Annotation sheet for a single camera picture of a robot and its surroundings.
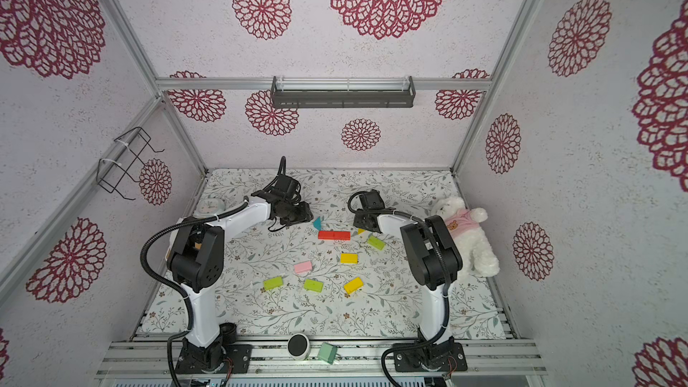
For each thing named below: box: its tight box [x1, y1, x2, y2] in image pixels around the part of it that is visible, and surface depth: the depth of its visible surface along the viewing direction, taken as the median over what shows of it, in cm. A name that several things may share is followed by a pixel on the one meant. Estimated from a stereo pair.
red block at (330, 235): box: [318, 230, 342, 241], surface depth 102 cm
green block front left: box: [263, 275, 284, 291], surface depth 90 cm
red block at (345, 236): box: [327, 231, 353, 241], surface depth 100 cm
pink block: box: [293, 260, 313, 274], surface depth 94 cm
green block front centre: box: [303, 278, 324, 293], surface depth 89 cm
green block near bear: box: [367, 234, 386, 251], surface depth 99 cm
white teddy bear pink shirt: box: [431, 196, 500, 282], surface depth 90 cm
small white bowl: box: [197, 197, 226, 215], surface depth 108 cm
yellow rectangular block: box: [339, 252, 360, 265], surface depth 95 cm
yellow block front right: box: [344, 276, 365, 295], surface depth 89 cm
